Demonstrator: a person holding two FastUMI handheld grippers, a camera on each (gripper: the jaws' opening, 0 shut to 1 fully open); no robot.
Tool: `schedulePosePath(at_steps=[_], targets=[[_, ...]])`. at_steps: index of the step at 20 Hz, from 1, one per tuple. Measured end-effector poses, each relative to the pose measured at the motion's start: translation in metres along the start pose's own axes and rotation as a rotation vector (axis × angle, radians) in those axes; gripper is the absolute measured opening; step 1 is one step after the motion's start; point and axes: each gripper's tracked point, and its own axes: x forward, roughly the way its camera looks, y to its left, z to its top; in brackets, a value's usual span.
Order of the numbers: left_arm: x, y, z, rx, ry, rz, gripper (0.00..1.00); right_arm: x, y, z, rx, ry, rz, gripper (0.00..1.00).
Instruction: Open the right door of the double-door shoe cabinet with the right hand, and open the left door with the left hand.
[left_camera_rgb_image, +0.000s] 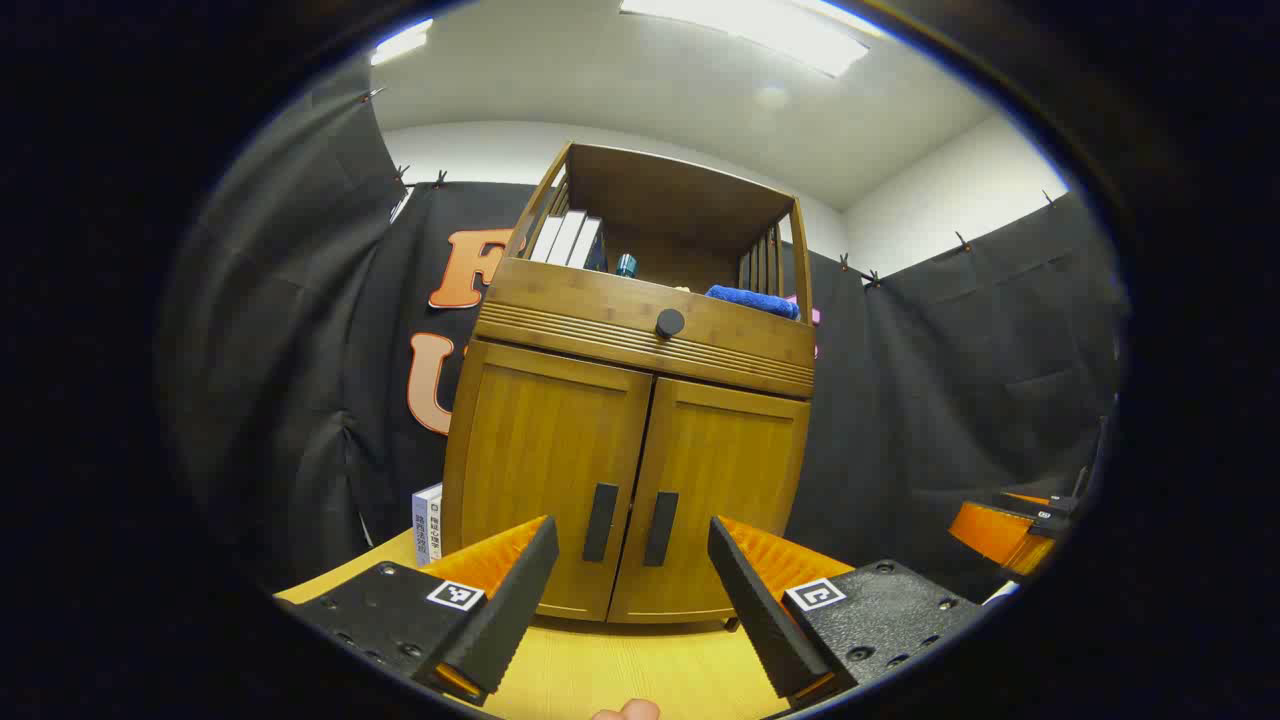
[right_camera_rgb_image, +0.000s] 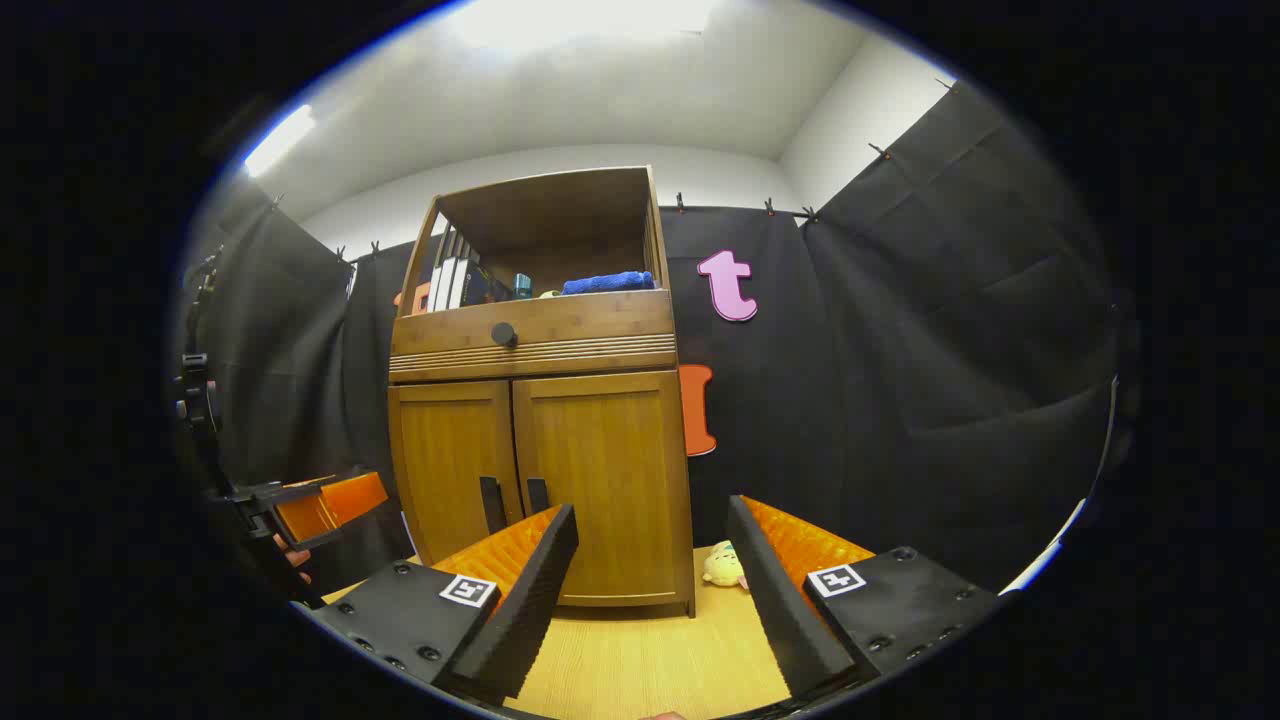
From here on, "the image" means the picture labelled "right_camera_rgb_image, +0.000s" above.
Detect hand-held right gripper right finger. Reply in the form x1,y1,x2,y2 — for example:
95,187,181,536
725,494,1003,701

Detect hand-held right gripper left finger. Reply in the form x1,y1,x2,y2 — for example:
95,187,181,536
305,503,581,706

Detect wooden cabinet door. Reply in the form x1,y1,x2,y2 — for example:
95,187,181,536
512,370,693,608
390,380,523,566

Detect wooden double-door shoe cabinet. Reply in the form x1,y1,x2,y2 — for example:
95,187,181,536
387,165,698,618

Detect wooden cabinet drawer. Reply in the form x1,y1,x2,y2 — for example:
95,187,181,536
390,290,678,381

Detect yellow plush toy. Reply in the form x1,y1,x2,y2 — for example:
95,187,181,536
702,540,749,593

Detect black backdrop cloth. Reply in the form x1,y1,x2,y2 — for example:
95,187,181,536
185,80,1121,601

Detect blue towel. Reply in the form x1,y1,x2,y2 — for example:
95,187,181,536
560,270,657,297

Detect small ceiling light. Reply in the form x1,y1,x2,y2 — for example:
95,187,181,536
245,103,317,178

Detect large ceiling light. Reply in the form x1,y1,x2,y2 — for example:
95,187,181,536
445,0,721,51

